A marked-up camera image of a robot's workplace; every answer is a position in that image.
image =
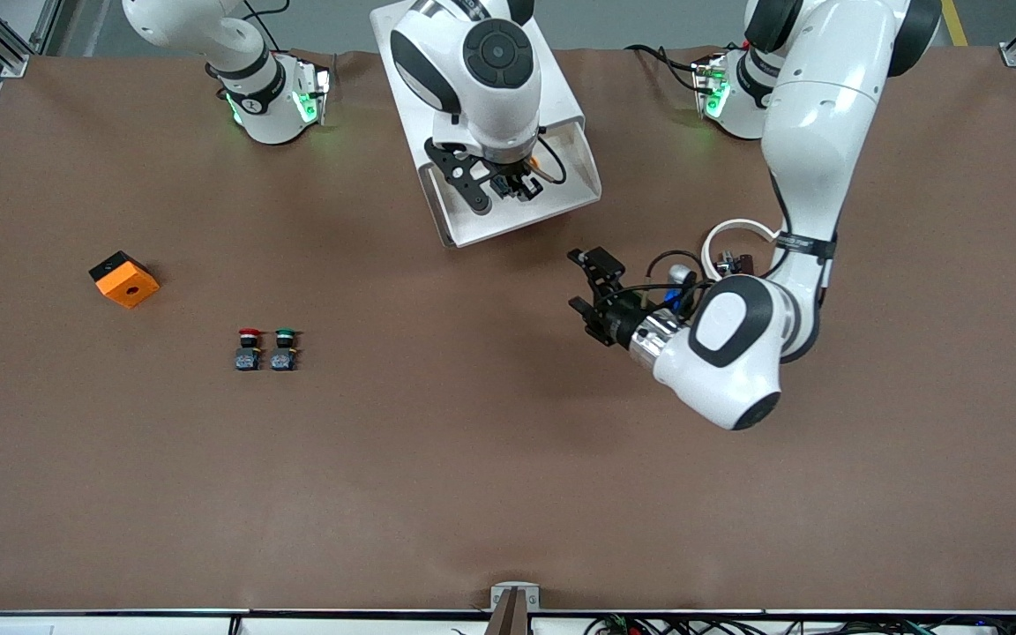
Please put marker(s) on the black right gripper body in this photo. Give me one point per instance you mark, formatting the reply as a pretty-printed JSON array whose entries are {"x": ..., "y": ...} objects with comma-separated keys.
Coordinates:
[{"x": 512, "y": 182}]

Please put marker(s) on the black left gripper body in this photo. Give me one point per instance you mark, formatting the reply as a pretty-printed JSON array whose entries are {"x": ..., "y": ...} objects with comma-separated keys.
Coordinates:
[{"x": 619, "y": 319}]

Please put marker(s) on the silver left arm base block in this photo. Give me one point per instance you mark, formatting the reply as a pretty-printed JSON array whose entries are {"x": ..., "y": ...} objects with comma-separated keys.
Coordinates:
[{"x": 709, "y": 88}]

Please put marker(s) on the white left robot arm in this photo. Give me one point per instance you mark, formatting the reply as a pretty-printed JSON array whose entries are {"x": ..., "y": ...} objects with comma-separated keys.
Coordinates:
[{"x": 812, "y": 132}]

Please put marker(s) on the silver right arm base block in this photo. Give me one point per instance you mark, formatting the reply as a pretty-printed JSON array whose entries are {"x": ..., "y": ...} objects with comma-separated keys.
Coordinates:
[{"x": 314, "y": 93}]

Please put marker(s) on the green push button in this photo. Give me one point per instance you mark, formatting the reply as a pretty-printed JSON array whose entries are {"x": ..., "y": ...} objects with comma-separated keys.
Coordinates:
[{"x": 285, "y": 335}]

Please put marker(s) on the red push button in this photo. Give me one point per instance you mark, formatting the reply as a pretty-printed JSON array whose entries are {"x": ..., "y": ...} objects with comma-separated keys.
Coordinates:
[{"x": 249, "y": 335}]

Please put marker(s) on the white curved pipe clamp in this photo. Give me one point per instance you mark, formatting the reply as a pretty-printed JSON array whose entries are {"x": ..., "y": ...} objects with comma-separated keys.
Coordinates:
[{"x": 737, "y": 225}]

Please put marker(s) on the brown table cover sheet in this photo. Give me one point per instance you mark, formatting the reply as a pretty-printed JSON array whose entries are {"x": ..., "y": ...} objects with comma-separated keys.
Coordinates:
[{"x": 508, "y": 441}]

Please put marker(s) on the orange box with hole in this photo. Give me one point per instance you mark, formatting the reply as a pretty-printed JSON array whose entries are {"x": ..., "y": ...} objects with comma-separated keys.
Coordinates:
[{"x": 127, "y": 284}]

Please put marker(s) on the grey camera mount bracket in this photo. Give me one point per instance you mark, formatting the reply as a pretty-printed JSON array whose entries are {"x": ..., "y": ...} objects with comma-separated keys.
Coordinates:
[{"x": 515, "y": 604}]

